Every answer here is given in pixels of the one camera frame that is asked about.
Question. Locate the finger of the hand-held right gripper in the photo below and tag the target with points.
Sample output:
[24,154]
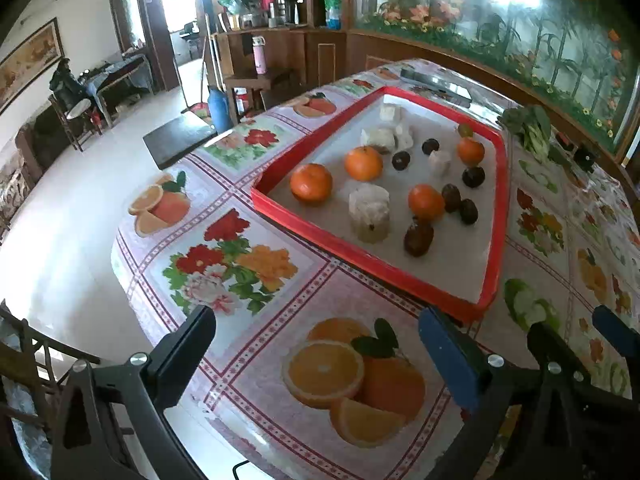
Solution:
[547,345]
[617,332]

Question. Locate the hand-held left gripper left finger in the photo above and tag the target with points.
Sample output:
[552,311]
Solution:
[187,350]

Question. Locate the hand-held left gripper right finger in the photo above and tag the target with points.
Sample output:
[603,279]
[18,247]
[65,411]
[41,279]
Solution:
[450,355]

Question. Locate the red rimmed white tray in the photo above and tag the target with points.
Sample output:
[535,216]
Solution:
[450,270]

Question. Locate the orange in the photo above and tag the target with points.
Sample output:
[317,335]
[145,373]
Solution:
[363,163]
[311,183]
[426,203]
[470,151]

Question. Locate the peeled sugarcane piece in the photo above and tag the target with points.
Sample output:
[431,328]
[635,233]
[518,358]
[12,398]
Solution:
[405,135]
[440,162]
[378,137]
[369,212]
[390,110]

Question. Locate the dark round plum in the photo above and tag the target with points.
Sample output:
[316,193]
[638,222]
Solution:
[473,176]

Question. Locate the green grape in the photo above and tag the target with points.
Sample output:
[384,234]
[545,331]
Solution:
[466,130]

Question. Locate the floral printed tablecloth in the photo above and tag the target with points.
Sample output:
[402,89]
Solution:
[280,310]

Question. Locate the wooden chair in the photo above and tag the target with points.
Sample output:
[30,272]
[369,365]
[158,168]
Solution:
[30,360]

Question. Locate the small black box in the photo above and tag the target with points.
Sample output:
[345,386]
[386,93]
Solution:
[585,156]

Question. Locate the red and black case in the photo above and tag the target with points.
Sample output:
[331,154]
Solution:
[565,140]

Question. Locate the black stool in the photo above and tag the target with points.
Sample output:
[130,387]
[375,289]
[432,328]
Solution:
[177,140]

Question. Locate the leafy green vegetable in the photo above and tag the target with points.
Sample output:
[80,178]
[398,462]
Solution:
[530,127]

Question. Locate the red dustpan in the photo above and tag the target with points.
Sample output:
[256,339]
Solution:
[197,109]

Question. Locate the blue water jug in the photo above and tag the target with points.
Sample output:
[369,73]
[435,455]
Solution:
[218,107]

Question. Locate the small wooden table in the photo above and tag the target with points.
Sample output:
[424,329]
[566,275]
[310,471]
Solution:
[260,85]

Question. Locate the table with blue cloth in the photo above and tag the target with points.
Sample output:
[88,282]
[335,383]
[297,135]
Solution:
[120,72]

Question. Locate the pink water bottle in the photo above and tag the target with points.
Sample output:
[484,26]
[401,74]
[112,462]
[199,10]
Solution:
[258,52]

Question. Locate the floral painted glass panel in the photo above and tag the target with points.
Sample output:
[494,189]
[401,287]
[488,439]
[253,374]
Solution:
[500,20]

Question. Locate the green plastic bag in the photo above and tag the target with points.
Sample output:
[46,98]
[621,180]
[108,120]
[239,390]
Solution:
[231,2]

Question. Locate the black thermos jug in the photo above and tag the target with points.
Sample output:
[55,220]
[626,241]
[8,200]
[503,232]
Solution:
[285,2]

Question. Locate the green plastic bottle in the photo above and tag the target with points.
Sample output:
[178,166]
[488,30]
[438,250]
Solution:
[332,10]

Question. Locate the framed wall painting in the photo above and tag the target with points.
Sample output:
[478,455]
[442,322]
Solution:
[30,67]

